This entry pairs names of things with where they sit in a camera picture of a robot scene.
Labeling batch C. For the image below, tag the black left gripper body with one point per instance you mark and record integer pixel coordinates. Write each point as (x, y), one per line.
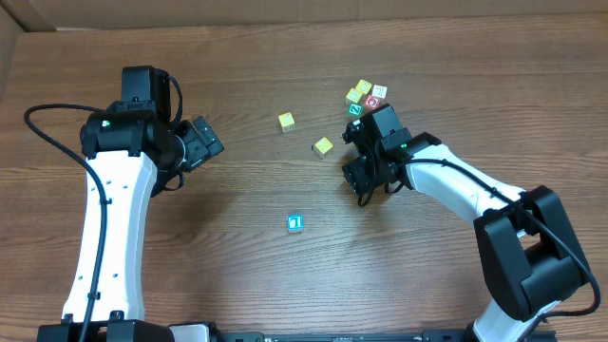
(207, 141)

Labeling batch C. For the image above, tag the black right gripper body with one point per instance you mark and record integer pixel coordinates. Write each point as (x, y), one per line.
(357, 173)

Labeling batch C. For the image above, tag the blue letter block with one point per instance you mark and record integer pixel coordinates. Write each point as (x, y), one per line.
(295, 224)

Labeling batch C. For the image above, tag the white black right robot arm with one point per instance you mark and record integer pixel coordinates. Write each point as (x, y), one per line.
(533, 265)

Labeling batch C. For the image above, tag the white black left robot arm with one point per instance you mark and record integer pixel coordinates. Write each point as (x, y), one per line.
(130, 151)

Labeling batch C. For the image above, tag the green Z letter block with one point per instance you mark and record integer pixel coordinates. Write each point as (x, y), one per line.
(355, 111)

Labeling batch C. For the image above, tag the red letter block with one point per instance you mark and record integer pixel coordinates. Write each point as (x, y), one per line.
(372, 102)

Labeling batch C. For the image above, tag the yellow block left cluster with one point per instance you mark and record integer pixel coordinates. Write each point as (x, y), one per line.
(353, 96)

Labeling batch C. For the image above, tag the yellow block cluster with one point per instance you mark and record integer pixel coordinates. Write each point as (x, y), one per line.
(364, 87)
(353, 96)

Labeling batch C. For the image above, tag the white letter block cluster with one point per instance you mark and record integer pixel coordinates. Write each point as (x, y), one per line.
(379, 92)

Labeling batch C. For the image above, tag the yellow block top cluster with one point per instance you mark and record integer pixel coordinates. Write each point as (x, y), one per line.
(364, 87)

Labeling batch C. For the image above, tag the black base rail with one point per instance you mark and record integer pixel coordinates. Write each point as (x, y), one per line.
(342, 337)

